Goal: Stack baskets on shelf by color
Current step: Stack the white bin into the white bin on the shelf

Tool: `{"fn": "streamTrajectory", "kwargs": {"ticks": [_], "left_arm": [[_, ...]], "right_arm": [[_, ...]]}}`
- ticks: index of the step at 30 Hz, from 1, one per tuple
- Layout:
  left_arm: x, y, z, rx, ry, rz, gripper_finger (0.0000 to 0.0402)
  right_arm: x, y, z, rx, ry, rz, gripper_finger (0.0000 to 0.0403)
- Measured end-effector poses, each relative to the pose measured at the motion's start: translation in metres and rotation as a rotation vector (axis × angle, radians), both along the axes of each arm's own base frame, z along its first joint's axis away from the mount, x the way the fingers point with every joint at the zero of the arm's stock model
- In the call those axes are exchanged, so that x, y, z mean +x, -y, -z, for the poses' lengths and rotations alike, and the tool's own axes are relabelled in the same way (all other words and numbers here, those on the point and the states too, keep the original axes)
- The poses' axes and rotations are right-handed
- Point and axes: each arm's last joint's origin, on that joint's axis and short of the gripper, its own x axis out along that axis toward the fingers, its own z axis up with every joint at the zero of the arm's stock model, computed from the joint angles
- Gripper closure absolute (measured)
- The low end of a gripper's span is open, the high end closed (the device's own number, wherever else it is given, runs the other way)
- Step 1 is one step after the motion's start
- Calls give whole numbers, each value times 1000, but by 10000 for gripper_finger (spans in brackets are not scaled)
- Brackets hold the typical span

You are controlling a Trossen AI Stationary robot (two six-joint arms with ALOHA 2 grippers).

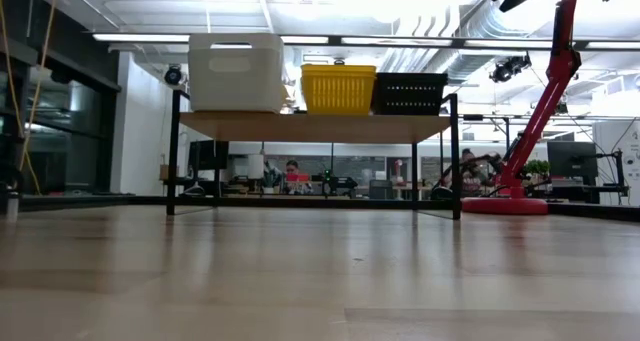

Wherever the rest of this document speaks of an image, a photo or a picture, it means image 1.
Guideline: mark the person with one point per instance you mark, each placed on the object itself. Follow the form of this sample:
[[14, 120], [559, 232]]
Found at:
[[292, 166], [468, 155]]

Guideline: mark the green potted plant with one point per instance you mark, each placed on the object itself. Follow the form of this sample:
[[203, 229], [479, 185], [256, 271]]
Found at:
[[539, 167]]

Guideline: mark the black computer monitor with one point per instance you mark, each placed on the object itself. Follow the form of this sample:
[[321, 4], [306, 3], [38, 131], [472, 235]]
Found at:
[[209, 155], [572, 157]]

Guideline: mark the red desk lamp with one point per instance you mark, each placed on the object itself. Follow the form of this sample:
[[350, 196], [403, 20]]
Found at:
[[505, 206]]

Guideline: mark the wooden shelf black metal frame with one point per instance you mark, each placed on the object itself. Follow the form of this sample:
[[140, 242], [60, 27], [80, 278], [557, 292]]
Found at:
[[310, 128]]

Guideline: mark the black ceiling camera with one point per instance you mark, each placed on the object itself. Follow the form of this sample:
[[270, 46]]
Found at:
[[502, 72]]

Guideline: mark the red laptop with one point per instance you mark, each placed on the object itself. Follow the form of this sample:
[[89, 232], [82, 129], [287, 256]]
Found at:
[[298, 177]]

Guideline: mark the white cabinet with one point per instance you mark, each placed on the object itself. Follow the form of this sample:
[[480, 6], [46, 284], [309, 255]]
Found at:
[[630, 181]]

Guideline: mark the black background robot arm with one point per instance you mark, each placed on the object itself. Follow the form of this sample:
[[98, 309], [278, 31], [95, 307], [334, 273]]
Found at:
[[342, 183]]

